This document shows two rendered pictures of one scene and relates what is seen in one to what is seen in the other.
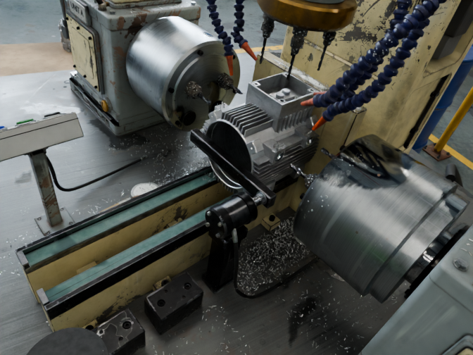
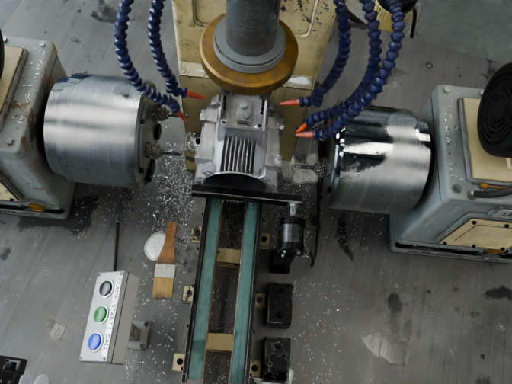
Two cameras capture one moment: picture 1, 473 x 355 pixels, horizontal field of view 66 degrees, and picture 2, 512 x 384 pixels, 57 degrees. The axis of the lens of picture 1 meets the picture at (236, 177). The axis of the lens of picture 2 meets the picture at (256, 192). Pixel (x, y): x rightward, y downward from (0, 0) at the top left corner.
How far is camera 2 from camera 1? 0.66 m
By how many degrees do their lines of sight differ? 35
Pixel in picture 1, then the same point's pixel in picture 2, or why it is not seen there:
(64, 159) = (59, 283)
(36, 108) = not seen: outside the picture
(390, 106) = (318, 52)
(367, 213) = (385, 181)
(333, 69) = not seen: hidden behind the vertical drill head
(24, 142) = (123, 328)
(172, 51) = (116, 139)
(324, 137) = (284, 110)
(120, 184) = (132, 259)
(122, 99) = (56, 191)
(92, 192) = not seen: hidden behind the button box
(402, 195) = (398, 158)
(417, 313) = (437, 214)
